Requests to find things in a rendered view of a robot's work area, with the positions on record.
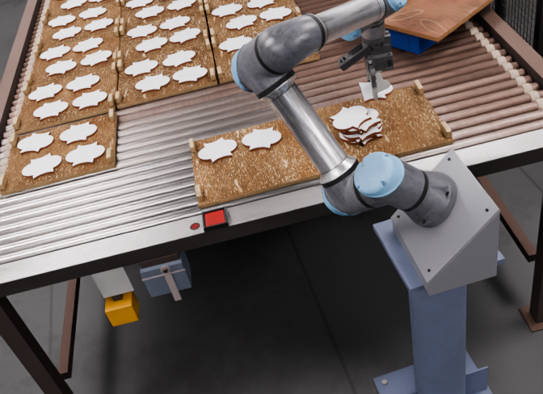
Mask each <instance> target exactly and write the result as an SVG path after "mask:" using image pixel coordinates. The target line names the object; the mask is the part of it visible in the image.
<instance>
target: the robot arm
mask: <svg viewBox="0 0 543 394"><path fill-rule="evenodd" d="M406 3H407V0H352V1H350V2H346V3H344V4H342V5H339V6H336V7H334V8H331V9H329V10H325V11H323V12H321V13H318V14H316V15H313V14H304V15H301V16H298V17H296V18H293V19H289V20H286V21H283V22H281V23H277V24H275V25H272V26H270V27H268V28H267V29H265V30H264V31H262V32H261V33H260V34H258V35H257V36H256V37H255V38H254V39H252V40H251V41H249V42H248V43H246V44H244V45H243V46H242V47H241V48H240V49H239V50H238V51H237V52H236V53H235V54H234V57H233V59H232V62H231V72H232V75H233V78H234V80H235V82H236V84H237V85H238V86H239V87H240V88H241V89H242V90H244V91H247V92H249V93H255V95H256V96H257V97H258V99H259V100H262V101H266V102H269V104H270V105H271V107H272V108H273V109H274V111H275V112H276V114H277V115H278V116H279V117H280V119H281V120H282V122H283V123H284V125H285V126H286V127H287V129H288V130H289V131H290V132H291V134H292V135H293V137H294V138H295V139H296V141H297V143H298V144H299V145H300V146H301V147H302V149H303V150H304V151H305V153H306V155H307V156H308V157H309V159H310V160H311V161H312V162H313V164H314V165H315V167H316V168H317V169H318V171H319V173H320V174H321V177H320V183H321V184H322V193H323V196H322V198H323V201H324V203H325V205H326V206H327V207H328V208H329V209H330V210H331V211H332V212H333V213H335V214H337V215H340V216H353V215H356V214H359V213H361V212H365V211H368V210H371V209H374V208H377V207H382V206H385V205H390V206H392V207H395V208H397V209H400V210H402V211H404V212H405V213H406V214H407V215H408V216H409V217H410V219H411V220H412V221H413V222H414V223H416V224H417V225H420V226H422V227H424V228H433V227H435V226H437V225H439V224H441V223H443V222H444V221H445V220H446V219H447V218H448V216H449V215H450V213H451V212H452V210H453V208H454V205H455V202H456V199H457V187H456V184H455V182H454V181H453V179H452V178H451V177H449V176H448V175H447V174H444V173H442V172H439V171H426V170H421V169H419V168H417V167H415V166H412V165H410V164H408V163H406V162H404V161H402V160H400V159H399V158H397V157H395V156H394V155H392V154H388V153H383V152H375V153H370V154H369V155H367V156H366V157H364V158H363V161H362V162H358V160H357V159H356V157H353V156H348V155H347V154H346V153H345V152H344V151H343V149H342V148H341V146H340V145H339V143H338V142H337V140H336V139H335V138H334V137H333V135H332V134H331V132H330V131H329V129H328V128H327V126H326V125H325V124H324V123H323V121H322V120H321V118H320V117H319V115H318V114H317V112H316V111H315V110H314V109H313V107H312V106H311V104H310V103H309V101H308V100H307V98H306V97H305V96H304V95H303V93H302V92H301V90H300V89H299V87H298V86H297V84H296V83H295V76H296V73H295V72H294V70H293V68H294V67H296V66H297V65H298V64H300V63H301V62H302V61H303V60H304V59H306V58H307V57H309V56H311V55H312V54H314V53H316V52H318V51H320V50H321V49H322V48H323V47H324V45H325V44H326V43H328V42H331V41H332V40H336V39H338V38H339V37H341V38H342V39H344V40H346V41H353V40H355V39H356V38H357V37H360V35H361V37H362V42H361V43H360V44H358V45H357V46H355V47H354V48H353V49H352V50H351V51H349V52H348V53H346V54H345V55H344V56H342V57H340V58H339V59H338V63H339V68H340V69H341V70H342V71H345V70H346V69H348V68H350V67H351V66H352V65H354V64H355V63H356V62H357V61H359V60H360V59H362V58H363V57H364V62H365V68H366V75H367V81H368V82H371V87H372V93H373V97H374V99H375V100H376V101H378V93H379V92H381V91H383V90H386V89H388V88H389V87H390V83H389V82H388V81H386V80H383V79H382V75H381V72H382V71H384V70H387V71H388V70H392V69H394V59H393V53H392V48H391V36H390V33H389V31H386V30H385V18H387V17H389V16H390V15H392V14H393V13H395V12H398V11H399V10H400V9H402V8H403V7H404V6H405V5H406ZM376 77H377V80H376Z"/></svg>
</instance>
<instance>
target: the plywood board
mask: <svg viewBox="0 0 543 394"><path fill-rule="evenodd" d="M492 1H494V0H407V3H406V5H405V6H404V7H403V8H402V9H400V10H399V11H398V12H395V13H393V14H392V15H390V16H389V17H387V18H385V28H388V29H391V30H395V31H400V32H403V33H406V34H409V35H413V36H418V37H421V38H424V39H427V40H433V41H435V42H440V41H441V40H442V39H443V38H444V37H445V36H447V35H448V34H450V33H451V32H452V31H454V30H455V29H457V28H458V27H459V26H460V25H462V24H463V23H464V22H466V21H467V20H468V19H470V18H471V17H472V16H474V15H475V14H477V13H478V12H479V11H480V10H481V9H483V8H484V7H485V6H487V5H488V4H490V3H491V2H492Z"/></svg>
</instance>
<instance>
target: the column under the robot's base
mask: <svg viewBox="0 0 543 394"><path fill-rule="evenodd" d="M373 230H374V231H375V233H376V235H377V236H378V238H379V240H380V242H381V244H382V245H383V247H384V248H385V251H386V253H387V254H388V255H389V258H390V259H391V261H392V263H393V264H394V266H395V268H396V270H397V271H398V273H399V275H400V276H401V278H402V281H403V282H404V283H405V285H406V287H407V289H408V293H409V305H410V325H411V336H412V346H413V357H414V365H411V366H408V367H405V368H402V369H400V370H397V371H393V372H390V373H388V374H385V375H381V376H378V377H376V378H373V382H374V383H375V385H376V387H377V390H378V392H379V394H493V393H492V392H491V390H490V389H489V387H488V385H487V377H488V366H486V367H482V368H480V369H477V367H476V366H475V364H474V362H473V360H472V358H471V357H470V356H469V354H468V352H467V351H466V292H467V285H464V286H461V287H456V288H453V289H451V290H447V291H443V292H440V293H437V294H435V295H428V293H427V291H426V289H425V287H424V285H423V284H422V282H421V280H420V278H419V276H418V275H417V273H416V271H415V269H414V267H413V266H412V264H411V262H410V259H409V258H408V257H407V255H406V252H405V250H404V249H403V248H402V245H401V243H400V241H399V240H398V238H397V236H396V234H395V232H394V231H393V221H392V219H389V220H385V221H382V222H380V223H377V224H374V225H373Z"/></svg>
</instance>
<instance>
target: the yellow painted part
mask: <svg viewBox="0 0 543 394"><path fill-rule="evenodd" d="M105 313H106V314H107V317H108V319H109V321H110V322H111V323H112V326H117V325H123V324H127V323H130V322H134V321H139V302H138V300H137V298H136V296H135V294H134V292H133V291H130V292H126V293H123V294H119V295H114V296H110V297H107V298H106V302H105Z"/></svg>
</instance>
